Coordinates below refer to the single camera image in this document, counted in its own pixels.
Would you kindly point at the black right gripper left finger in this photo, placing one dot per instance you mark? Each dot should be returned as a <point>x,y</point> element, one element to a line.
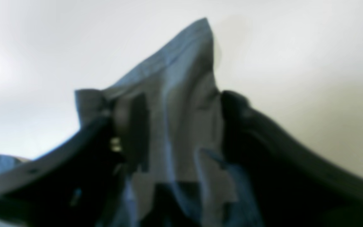
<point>72,185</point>

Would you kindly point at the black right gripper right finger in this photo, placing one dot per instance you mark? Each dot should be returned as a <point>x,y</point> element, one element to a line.
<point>293,186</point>

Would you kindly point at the grey T-shirt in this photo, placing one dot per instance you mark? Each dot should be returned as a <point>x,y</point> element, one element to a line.
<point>189,182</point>

